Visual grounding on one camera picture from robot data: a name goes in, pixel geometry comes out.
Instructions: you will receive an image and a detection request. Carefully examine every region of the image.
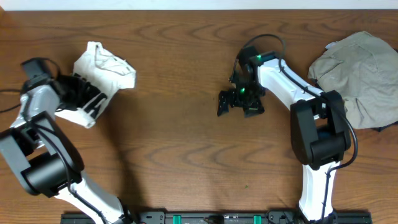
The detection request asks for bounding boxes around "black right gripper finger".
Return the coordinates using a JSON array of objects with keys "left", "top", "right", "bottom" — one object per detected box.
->
[
  {"left": 243, "top": 105, "right": 264, "bottom": 118},
  {"left": 217, "top": 90, "right": 231, "bottom": 116}
]

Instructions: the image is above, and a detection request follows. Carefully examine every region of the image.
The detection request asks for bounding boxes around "white t-shirt with black print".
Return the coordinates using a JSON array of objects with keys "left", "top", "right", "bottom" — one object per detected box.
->
[{"left": 55, "top": 41, "right": 136, "bottom": 129}]

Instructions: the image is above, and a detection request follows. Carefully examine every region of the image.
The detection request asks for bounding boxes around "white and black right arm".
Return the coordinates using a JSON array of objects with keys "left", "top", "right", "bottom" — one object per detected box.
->
[{"left": 217, "top": 46, "right": 351, "bottom": 223}]

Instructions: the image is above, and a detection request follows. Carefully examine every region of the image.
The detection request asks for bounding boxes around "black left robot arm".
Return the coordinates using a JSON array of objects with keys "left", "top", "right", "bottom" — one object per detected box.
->
[{"left": 1, "top": 57, "right": 140, "bottom": 223}]

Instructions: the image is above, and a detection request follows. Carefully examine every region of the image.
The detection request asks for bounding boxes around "grey garment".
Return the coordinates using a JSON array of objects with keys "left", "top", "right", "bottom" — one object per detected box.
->
[{"left": 308, "top": 31, "right": 397, "bottom": 129}]

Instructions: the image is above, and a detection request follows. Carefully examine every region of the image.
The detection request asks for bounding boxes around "dark navy garment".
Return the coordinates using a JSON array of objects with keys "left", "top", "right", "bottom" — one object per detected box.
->
[{"left": 372, "top": 121, "right": 398, "bottom": 132}]

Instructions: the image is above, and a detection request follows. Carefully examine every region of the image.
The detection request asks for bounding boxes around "black left camera cable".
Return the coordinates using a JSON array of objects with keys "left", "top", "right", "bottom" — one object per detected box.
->
[{"left": 0, "top": 57, "right": 109, "bottom": 224}]

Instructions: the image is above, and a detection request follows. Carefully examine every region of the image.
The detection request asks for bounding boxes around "black camera cable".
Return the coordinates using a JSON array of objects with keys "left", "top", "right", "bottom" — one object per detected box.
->
[
  {"left": 229, "top": 33, "right": 359, "bottom": 222},
  {"left": 0, "top": 57, "right": 109, "bottom": 224}
]

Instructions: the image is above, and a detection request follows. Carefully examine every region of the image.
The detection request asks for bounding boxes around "black right camera cable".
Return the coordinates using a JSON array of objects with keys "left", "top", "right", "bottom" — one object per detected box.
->
[{"left": 229, "top": 33, "right": 359, "bottom": 222}]

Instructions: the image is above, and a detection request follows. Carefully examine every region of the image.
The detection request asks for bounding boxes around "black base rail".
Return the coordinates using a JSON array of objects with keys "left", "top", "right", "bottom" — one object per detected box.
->
[{"left": 60, "top": 210, "right": 374, "bottom": 224}]

